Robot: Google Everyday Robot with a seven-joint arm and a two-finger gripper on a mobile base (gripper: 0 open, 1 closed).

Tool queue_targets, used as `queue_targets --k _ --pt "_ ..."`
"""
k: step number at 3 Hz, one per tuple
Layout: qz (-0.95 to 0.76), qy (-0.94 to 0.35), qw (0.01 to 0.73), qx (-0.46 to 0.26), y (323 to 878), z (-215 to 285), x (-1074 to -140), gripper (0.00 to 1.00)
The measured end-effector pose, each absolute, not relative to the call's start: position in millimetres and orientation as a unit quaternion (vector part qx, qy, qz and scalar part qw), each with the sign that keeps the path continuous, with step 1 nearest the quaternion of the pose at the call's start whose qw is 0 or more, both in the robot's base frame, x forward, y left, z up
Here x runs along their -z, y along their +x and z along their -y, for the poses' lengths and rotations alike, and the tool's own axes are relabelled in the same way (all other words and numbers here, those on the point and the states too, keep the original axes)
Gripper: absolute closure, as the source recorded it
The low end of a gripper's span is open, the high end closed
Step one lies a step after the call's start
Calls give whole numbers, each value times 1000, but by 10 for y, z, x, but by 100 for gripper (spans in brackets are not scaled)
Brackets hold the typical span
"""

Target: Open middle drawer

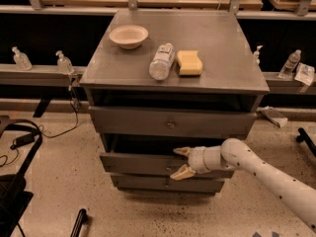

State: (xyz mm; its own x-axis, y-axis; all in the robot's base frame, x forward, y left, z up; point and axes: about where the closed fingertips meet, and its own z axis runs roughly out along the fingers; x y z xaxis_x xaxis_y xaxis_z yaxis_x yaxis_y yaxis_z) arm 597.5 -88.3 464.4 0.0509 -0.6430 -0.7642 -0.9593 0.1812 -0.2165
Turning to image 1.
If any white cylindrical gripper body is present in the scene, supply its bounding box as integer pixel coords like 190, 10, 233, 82
188, 146, 225, 174

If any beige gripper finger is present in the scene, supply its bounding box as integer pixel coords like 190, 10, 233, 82
173, 147, 191, 157
170, 164, 197, 181

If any grey drawer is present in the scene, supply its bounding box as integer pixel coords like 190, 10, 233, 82
111, 174, 224, 194
88, 106, 257, 138
99, 133, 235, 180

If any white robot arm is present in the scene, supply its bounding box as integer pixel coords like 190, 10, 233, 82
170, 138, 316, 232

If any grey bottom drawer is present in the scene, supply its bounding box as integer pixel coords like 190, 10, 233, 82
111, 174, 224, 194

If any grey drawer cabinet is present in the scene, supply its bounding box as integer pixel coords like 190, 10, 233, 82
80, 10, 269, 181

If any grey top drawer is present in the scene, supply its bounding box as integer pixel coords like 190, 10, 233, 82
88, 106, 257, 138

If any grey folded cloth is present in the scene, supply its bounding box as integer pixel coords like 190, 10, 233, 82
261, 107, 288, 127

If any yellow sponge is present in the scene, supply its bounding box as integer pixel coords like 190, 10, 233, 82
177, 50, 202, 76

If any clear plastic water bottle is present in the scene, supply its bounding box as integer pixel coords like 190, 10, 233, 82
149, 43, 175, 81

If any black caster leg right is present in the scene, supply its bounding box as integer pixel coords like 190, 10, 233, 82
296, 127, 316, 157

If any black cylindrical leg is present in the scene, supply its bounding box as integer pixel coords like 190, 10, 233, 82
70, 208, 88, 237

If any small white spray bottle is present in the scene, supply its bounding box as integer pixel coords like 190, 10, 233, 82
253, 45, 263, 65

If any white paper bowl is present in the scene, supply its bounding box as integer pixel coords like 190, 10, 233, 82
110, 25, 149, 49

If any white plastic packet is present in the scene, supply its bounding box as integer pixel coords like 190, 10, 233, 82
294, 63, 315, 86

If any clear sanitizer pump bottle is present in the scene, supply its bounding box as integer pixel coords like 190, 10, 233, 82
12, 46, 33, 70

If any black power adapter cable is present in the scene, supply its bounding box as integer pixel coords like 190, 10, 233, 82
0, 82, 81, 168

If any black chair frame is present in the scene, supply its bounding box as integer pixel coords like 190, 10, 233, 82
0, 116, 42, 237

